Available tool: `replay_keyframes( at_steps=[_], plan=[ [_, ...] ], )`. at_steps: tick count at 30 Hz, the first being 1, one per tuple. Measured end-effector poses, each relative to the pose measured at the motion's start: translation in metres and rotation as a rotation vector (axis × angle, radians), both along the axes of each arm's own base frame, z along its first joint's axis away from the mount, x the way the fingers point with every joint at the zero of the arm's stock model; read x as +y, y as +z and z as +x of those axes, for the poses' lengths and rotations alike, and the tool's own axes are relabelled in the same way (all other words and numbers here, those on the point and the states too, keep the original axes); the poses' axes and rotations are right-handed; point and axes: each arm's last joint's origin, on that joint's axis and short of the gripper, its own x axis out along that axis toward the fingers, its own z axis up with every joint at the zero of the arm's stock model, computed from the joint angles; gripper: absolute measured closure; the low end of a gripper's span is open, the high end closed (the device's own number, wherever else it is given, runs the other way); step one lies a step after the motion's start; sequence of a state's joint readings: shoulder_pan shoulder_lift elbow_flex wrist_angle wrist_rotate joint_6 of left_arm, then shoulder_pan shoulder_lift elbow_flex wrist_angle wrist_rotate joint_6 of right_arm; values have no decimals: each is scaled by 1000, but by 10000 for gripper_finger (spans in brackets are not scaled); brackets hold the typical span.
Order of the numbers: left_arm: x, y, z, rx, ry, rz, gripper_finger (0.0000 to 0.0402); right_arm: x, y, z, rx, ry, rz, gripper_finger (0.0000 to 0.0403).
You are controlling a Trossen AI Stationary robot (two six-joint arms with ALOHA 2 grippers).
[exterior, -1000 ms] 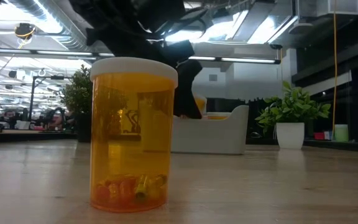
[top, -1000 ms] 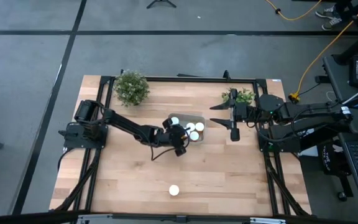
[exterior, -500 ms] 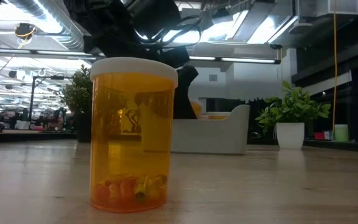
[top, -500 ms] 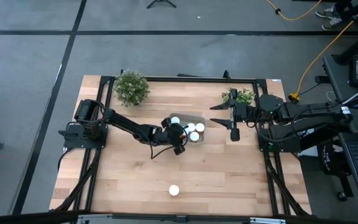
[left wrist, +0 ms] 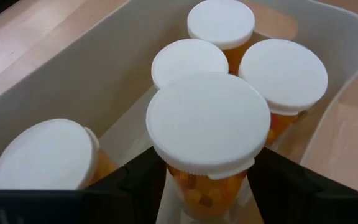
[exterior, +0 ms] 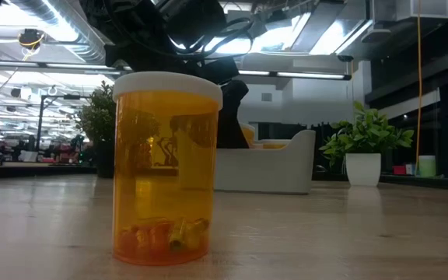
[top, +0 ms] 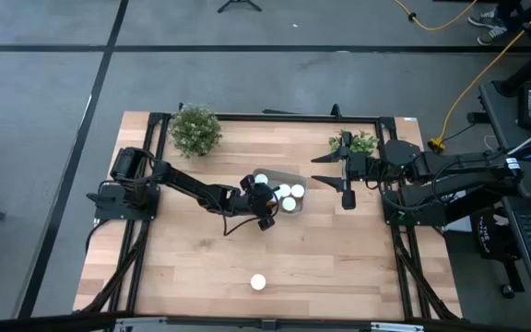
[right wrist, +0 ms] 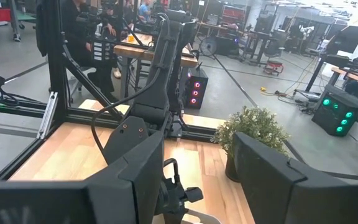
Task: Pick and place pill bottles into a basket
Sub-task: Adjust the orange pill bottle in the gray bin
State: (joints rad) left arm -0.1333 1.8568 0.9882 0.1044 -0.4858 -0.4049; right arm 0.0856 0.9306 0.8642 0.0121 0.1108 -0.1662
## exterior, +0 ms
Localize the yellow hanging cable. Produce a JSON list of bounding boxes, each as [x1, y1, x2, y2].
[[415, 0, 423, 176]]

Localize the broad-leaf plant white pot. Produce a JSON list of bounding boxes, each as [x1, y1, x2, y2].
[[319, 100, 415, 187]]

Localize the white ceiling unit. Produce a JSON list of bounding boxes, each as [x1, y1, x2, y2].
[[371, 0, 448, 23]]

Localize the bushy small-leaf potted plant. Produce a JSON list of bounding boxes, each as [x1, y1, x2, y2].
[[74, 80, 118, 179]]

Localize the grey plastic basket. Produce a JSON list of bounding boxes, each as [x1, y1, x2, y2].
[[213, 129, 317, 195]]

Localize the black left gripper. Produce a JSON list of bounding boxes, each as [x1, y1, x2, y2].
[[187, 57, 250, 149]]

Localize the green cup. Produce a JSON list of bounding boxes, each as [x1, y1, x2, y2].
[[418, 155, 437, 178]]

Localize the black round ceiling device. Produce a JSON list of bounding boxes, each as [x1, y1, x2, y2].
[[17, 29, 46, 51]]

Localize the long ceiling light strip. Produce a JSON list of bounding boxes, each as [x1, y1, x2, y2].
[[0, 60, 124, 75], [239, 69, 352, 81]]

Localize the silver ventilation duct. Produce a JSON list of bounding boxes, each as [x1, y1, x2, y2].
[[9, 0, 107, 63]]

